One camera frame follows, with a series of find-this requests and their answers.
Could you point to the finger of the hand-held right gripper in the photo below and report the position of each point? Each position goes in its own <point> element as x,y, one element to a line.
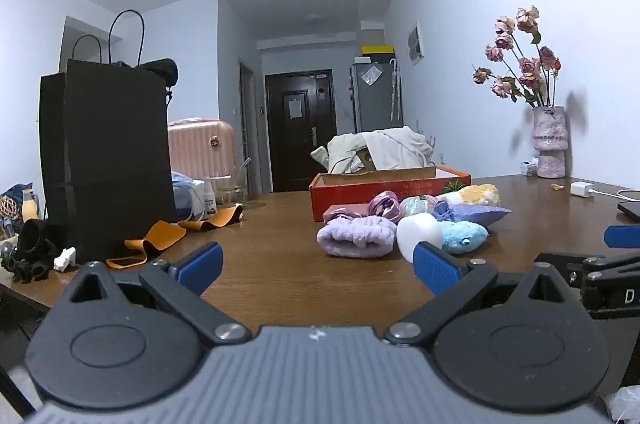
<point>560,266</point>
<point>622,236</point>

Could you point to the grey fridge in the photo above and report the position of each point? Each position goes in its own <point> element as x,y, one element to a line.
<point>372,98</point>

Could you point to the orange elastic band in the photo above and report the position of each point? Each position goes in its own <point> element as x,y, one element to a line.
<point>155,236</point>

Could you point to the dried pink roses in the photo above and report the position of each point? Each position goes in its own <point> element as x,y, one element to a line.
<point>527,66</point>

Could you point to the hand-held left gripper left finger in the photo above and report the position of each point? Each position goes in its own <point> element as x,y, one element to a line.
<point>202,265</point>

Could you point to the blue and white packet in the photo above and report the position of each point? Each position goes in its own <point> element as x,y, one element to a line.
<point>186,196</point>

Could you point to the yellow bottle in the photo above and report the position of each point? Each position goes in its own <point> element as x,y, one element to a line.
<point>30,206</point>

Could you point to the dark entrance door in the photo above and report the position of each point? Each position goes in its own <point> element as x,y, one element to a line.
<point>300,138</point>

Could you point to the white folded umbrella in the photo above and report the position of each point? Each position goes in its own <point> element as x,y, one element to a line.
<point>396,88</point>

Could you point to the black fuzzy cover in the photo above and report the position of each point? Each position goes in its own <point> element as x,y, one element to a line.
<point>162,71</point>

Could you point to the white soft block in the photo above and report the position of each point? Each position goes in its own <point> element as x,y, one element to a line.
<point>420,231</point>

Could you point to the grey side door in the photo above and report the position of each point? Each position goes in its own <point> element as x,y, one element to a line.
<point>248,128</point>

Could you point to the pale green plush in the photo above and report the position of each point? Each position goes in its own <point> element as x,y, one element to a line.
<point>417,205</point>

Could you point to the black phone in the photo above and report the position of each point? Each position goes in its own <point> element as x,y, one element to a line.
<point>631,210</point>

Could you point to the pink suitcase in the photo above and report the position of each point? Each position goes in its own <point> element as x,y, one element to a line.
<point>200,148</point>

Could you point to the yellow box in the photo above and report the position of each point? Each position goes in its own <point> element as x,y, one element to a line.
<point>378,49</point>

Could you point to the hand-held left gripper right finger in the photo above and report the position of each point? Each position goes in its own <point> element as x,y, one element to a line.
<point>436,268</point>

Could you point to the light blue plush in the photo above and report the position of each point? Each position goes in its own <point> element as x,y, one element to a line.
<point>465,236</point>

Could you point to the pink sponge block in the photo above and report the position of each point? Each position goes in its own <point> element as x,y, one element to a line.
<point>347,210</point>

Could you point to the white plastic bag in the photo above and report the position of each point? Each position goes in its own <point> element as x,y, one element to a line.
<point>625,404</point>

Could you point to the chair with cream coat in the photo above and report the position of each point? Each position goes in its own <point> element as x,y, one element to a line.
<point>395,151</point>

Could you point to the yellow and white plush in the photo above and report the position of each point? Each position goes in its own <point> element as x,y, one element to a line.
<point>475,195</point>

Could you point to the brown chair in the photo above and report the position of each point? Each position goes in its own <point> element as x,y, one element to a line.
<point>364,159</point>

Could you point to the orange cardboard box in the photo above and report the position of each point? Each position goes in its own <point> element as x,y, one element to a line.
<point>360,196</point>

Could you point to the white spray bottle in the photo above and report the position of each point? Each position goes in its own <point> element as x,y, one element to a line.
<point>209,201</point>

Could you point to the black paper bag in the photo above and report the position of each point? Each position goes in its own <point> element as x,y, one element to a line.
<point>110,163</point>

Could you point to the pink textured vase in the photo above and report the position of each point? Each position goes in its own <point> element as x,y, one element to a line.
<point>550,143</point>

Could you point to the white wall panel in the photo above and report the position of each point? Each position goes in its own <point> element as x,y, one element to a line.
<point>415,43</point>

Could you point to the lavender fluffy headband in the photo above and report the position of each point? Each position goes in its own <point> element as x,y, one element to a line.
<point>352,241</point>

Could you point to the purple satin scrunchie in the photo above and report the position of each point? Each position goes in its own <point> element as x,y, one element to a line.
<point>384,204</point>

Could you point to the dark blue bag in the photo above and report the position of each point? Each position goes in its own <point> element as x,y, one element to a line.
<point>14,191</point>

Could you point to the small white figurine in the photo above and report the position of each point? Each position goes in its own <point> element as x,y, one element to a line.
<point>64,260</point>

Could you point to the white charger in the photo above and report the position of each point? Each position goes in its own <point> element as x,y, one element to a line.
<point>581,189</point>

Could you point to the clear glass cup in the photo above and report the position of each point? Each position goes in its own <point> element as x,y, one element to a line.
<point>232,193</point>

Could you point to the periwinkle soft pouch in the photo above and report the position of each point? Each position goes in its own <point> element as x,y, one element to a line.
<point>475,215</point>

